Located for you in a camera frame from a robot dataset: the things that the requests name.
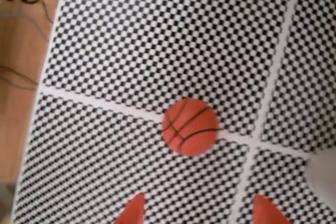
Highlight orange mini basketball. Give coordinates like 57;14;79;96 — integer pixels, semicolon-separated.
161;98;221;156

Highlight black white checkerboard paper sheet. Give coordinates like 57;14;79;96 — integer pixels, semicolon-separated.
236;145;336;224
39;0;302;141
10;90;253;224
258;0;336;154

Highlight white paper cup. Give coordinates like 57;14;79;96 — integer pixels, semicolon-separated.
305;153;336;209

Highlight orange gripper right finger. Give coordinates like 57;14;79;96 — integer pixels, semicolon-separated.
252;194;292;224

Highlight thin dark cable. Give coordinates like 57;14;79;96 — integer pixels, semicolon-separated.
0;66;39;90

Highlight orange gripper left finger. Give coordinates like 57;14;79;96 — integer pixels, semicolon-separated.
112;192;146;224

